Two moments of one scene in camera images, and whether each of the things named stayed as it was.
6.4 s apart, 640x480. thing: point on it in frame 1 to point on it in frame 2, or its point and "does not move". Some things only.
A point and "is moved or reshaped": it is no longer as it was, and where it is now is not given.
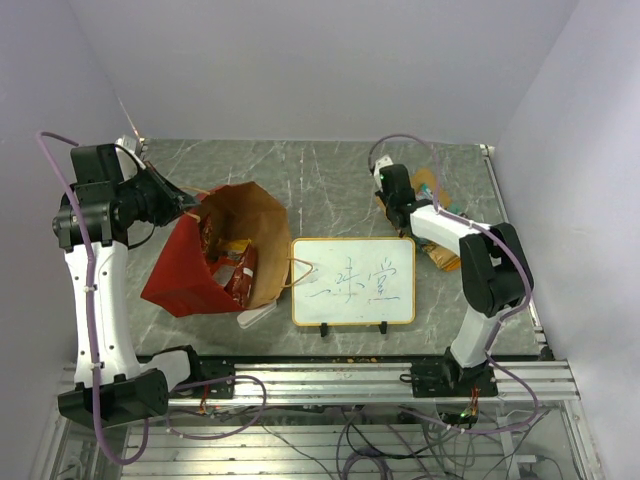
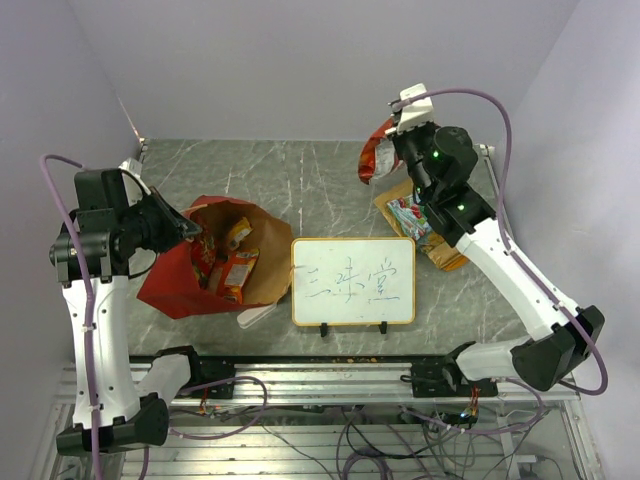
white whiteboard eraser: [247, 317] does not move
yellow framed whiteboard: [358, 281] does not move
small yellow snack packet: [235, 248] to [238, 233]
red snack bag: [237, 275] to [378, 156]
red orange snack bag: [206, 229] to [203, 257]
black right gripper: [380, 194] to [404, 133]
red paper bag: [181, 282] is moved or reshaped
